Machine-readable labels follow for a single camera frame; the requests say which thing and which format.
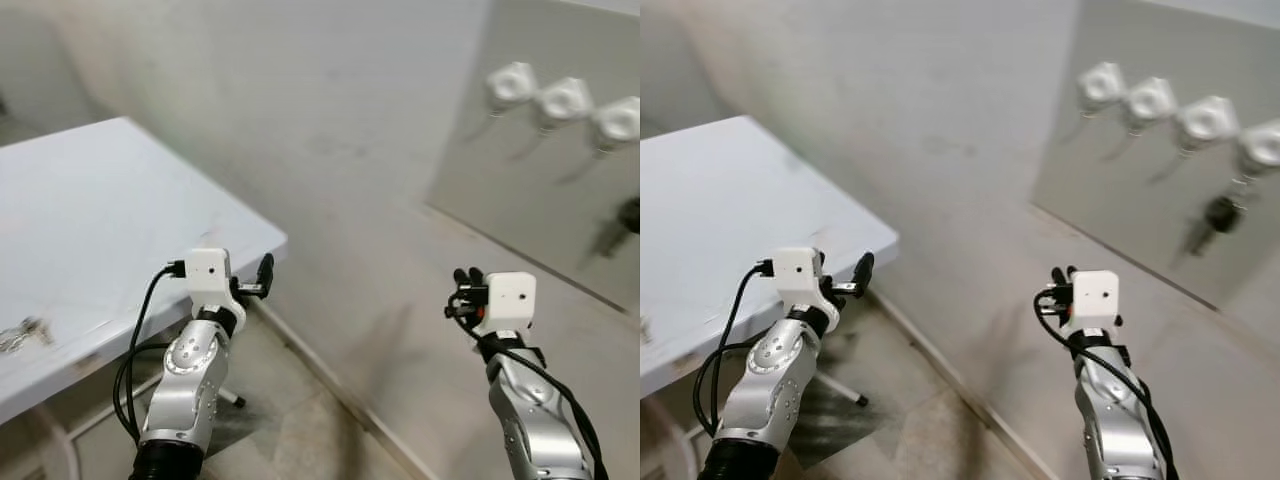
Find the grey metal hook panel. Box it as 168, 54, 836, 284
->
1029, 0, 1280, 313
424, 0, 641, 313

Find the white plastic folding table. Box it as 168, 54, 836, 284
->
640, 114, 900, 480
0, 116, 290, 480

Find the small silver key pair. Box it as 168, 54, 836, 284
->
0, 316, 55, 354

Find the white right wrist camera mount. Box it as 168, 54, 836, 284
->
471, 269, 539, 338
1068, 269, 1122, 334

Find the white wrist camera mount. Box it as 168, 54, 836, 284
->
771, 246, 833, 309
184, 247, 247, 313
1068, 269, 1122, 334
471, 269, 539, 338

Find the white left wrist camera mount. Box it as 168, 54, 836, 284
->
771, 246, 833, 309
184, 247, 247, 313

